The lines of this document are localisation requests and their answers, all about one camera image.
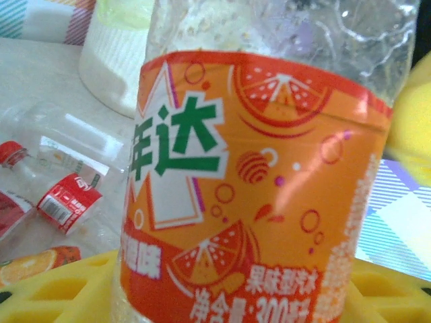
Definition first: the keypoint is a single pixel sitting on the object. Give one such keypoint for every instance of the white ribbed bin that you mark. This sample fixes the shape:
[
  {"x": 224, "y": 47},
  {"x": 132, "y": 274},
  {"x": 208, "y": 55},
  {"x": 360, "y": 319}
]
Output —
[{"x": 107, "y": 67}]

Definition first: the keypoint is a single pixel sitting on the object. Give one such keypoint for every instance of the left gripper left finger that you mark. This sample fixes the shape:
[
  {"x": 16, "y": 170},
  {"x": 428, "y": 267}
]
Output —
[{"x": 50, "y": 296}]

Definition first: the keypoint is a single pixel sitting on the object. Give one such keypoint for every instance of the clear bottle orange soda label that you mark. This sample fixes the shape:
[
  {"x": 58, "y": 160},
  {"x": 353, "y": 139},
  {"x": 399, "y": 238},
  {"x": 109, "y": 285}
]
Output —
[{"x": 269, "y": 168}]

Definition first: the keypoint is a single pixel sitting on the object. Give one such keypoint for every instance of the clear cola bottle red label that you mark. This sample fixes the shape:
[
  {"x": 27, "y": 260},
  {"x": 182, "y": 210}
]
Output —
[{"x": 67, "y": 202}]

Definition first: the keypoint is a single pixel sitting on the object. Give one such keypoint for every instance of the orange snack packet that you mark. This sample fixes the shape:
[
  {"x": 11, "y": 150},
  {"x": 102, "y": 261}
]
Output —
[{"x": 27, "y": 266}]

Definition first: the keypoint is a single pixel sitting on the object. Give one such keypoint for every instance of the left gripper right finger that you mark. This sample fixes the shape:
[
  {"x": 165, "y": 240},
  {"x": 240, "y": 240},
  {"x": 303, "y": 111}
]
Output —
[{"x": 387, "y": 296}]

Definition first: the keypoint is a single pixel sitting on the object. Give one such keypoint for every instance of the colourful plaid cloth backdrop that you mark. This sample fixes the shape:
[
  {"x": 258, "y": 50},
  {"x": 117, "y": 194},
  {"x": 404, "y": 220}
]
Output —
[{"x": 397, "y": 218}]

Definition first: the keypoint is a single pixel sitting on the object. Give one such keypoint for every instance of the translucent yellowish bin liner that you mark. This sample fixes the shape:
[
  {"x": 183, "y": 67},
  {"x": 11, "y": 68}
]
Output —
[{"x": 118, "y": 13}]

